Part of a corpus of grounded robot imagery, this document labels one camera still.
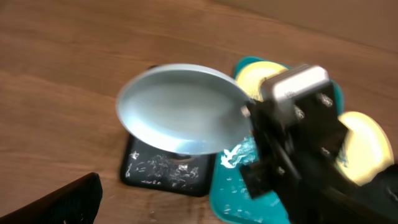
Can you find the light blue plate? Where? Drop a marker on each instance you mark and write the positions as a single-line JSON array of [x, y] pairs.
[[217, 99]]

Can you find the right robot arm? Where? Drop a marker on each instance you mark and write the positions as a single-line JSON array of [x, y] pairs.
[[374, 202]]

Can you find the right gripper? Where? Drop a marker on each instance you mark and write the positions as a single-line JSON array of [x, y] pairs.
[[297, 143]]

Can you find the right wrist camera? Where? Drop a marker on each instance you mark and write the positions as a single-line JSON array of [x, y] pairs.
[[301, 83]]

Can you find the black tray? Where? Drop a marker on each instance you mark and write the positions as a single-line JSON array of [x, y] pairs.
[[164, 174]]

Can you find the yellow plate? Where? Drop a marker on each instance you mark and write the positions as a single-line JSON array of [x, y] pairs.
[[251, 76], [366, 150]]

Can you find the teal tray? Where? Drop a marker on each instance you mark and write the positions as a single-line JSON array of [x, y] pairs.
[[229, 197]]

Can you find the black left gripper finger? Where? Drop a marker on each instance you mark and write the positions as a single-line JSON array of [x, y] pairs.
[[77, 202]]

